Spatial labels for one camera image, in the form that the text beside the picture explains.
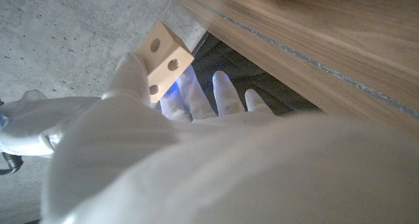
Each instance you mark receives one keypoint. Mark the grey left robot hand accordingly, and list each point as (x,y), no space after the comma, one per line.
(212,175)

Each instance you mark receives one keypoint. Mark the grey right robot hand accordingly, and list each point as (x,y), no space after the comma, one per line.
(29,125)

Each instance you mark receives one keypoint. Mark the wooden block with holes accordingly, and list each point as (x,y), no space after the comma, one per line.
(163,55)

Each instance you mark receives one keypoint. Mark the wooden table board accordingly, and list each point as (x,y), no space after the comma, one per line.
(311,62)

